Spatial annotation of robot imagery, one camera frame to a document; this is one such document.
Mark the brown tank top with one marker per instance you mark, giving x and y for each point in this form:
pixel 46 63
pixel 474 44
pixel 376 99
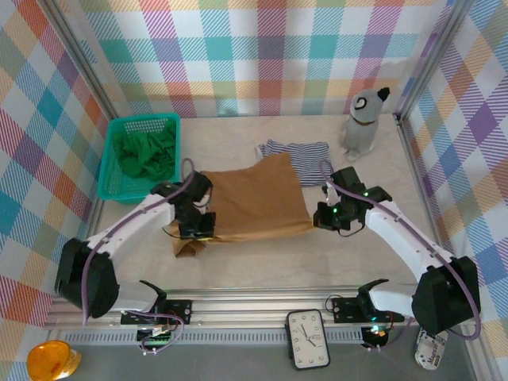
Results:
pixel 254 198

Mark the small electronics board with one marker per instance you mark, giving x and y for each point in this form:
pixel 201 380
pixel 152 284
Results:
pixel 377 335
pixel 155 337

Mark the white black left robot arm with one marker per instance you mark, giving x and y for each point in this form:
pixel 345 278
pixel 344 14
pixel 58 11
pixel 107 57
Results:
pixel 131 222

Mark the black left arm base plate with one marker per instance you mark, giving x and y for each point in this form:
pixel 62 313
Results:
pixel 182 309

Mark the long aluminium frame rail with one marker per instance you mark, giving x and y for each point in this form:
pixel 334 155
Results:
pixel 238 309

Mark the orange translucent plastic object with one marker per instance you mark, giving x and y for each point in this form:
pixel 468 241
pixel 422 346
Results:
pixel 49 359

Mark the teal plastic basket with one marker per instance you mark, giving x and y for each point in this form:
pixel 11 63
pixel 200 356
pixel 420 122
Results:
pixel 105 186

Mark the grey plush toy animal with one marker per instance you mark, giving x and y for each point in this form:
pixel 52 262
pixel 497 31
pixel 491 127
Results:
pixel 359 135

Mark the aluminium side rail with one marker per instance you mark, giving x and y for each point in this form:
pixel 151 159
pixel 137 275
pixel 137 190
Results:
pixel 95 222
pixel 420 178

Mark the green tank top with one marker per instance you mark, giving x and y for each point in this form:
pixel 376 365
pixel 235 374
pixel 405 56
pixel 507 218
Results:
pixel 143 155

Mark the black framed white clock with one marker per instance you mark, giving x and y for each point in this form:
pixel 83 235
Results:
pixel 307 339

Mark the aluminium corner post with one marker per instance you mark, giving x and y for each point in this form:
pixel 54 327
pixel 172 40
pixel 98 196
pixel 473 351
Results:
pixel 436 51
pixel 81 51

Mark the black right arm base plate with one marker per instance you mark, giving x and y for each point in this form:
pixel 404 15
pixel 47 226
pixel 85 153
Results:
pixel 345 309

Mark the blue white striped tank top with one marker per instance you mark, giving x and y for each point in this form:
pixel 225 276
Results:
pixel 309 152

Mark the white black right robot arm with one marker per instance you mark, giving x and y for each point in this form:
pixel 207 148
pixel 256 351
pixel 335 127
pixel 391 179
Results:
pixel 397 234

